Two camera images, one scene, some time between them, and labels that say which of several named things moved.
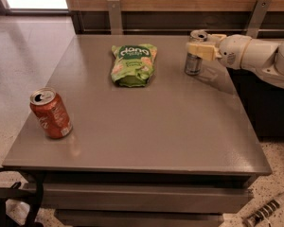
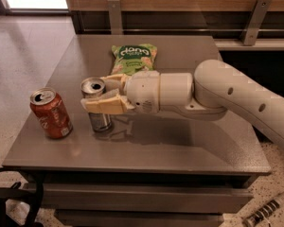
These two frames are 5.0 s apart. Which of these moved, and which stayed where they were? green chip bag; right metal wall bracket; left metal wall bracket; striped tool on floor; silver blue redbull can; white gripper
Moved: silver blue redbull can; white gripper
Stayed: green chip bag; striped tool on floor; left metal wall bracket; right metal wall bracket
